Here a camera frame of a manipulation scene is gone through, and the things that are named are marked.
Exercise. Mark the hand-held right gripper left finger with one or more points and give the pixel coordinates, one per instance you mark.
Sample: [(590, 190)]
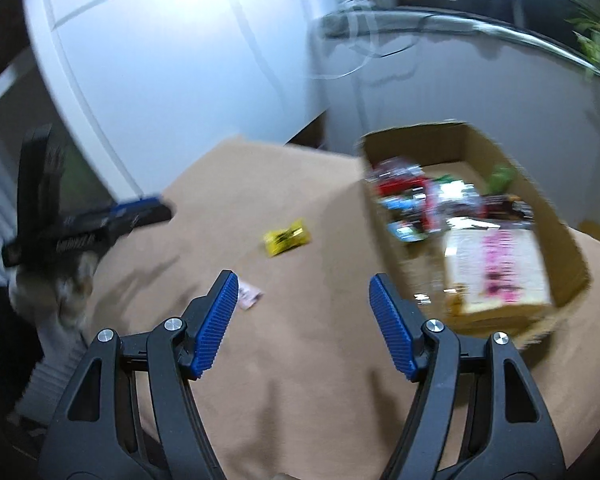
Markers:
[(215, 330)]

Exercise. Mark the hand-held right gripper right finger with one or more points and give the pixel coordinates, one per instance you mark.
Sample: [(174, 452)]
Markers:
[(392, 330)]

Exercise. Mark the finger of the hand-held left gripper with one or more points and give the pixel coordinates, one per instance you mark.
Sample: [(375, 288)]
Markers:
[(132, 205), (145, 216)]

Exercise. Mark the yellow snack packet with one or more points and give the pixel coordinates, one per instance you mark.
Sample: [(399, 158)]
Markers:
[(286, 237)]

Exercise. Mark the blue and brown chocolate bar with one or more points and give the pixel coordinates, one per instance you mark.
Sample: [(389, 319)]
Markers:
[(400, 205)]

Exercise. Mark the cardboard box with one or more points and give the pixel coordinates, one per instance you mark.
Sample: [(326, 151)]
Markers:
[(480, 140)]

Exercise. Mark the pink and white packet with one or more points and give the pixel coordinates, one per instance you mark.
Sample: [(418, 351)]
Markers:
[(249, 296)]

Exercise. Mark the bread packet with pink print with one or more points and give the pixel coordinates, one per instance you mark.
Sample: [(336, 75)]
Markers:
[(495, 270)]

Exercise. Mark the clear plastic packet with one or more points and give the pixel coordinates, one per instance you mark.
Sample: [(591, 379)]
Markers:
[(455, 205)]

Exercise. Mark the red snack packet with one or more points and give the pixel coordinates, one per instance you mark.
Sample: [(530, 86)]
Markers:
[(400, 186)]

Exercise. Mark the white cabinet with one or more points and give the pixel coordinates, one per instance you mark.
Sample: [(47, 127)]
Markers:
[(180, 60)]

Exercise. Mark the green snack packet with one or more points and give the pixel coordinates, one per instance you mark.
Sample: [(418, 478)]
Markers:
[(502, 177)]

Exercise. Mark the grey window sill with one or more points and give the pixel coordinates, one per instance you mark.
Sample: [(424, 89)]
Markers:
[(480, 22)]

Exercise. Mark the spider plant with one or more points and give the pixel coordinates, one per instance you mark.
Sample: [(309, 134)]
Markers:
[(597, 40)]

